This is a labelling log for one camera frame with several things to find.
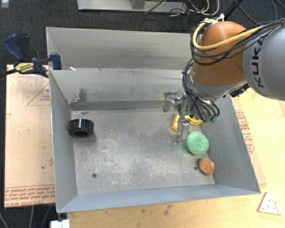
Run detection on grey metal bin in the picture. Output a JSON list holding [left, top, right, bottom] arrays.
[[46, 27, 262, 214]]

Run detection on black ribbed ring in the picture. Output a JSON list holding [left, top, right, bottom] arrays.
[[68, 118, 95, 138]]

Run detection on yellow toy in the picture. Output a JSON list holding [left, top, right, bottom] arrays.
[[172, 113, 203, 132]]

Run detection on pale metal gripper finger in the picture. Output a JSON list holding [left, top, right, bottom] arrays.
[[175, 123, 182, 145], [180, 123, 190, 143]]

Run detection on green round sponge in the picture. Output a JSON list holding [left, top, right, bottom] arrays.
[[187, 131, 210, 156]]

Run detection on orange carrot slice toy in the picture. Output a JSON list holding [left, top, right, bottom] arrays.
[[198, 158, 216, 176]]

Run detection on brown cardboard board, red print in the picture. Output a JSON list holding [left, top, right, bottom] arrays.
[[4, 64, 268, 209]]

